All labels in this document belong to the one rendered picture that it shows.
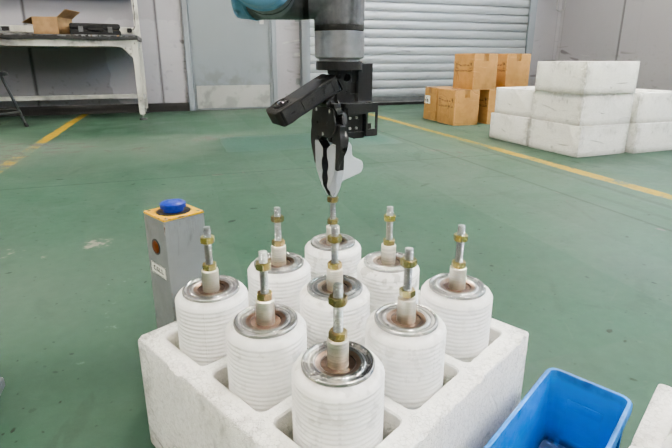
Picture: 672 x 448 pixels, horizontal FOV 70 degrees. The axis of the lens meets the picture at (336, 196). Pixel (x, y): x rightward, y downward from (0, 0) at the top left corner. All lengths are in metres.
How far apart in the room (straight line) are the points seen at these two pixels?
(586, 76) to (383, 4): 3.50
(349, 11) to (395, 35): 5.43
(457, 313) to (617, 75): 2.69
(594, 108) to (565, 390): 2.48
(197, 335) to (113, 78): 5.09
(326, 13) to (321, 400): 0.51
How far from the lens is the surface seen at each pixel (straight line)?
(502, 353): 0.69
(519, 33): 7.11
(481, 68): 4.35
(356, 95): 0.76
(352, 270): 0.79
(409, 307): 0.57
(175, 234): 0.78
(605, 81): 3.17
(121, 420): 0.90
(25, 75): 5.79
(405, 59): 6.20
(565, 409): 0.82
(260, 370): 0.57
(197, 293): 0.67
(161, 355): 0.69
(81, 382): 1.01
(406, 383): 0.58
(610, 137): 3.28
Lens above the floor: 0.55
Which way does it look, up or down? 16 degrees down
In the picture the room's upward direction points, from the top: straight up
